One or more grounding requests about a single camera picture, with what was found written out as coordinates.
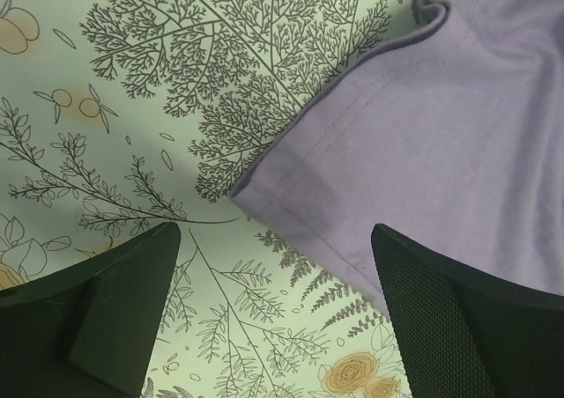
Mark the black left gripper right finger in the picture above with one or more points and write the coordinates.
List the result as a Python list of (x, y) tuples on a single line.
[(464, 333)]

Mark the purple t shirt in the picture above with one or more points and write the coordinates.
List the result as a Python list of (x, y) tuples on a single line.
[(451, 135)]

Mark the floral table mat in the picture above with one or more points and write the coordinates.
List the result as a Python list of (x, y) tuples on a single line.
[(118, 115)]

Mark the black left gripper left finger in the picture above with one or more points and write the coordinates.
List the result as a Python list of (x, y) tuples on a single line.
[(89, 330)]

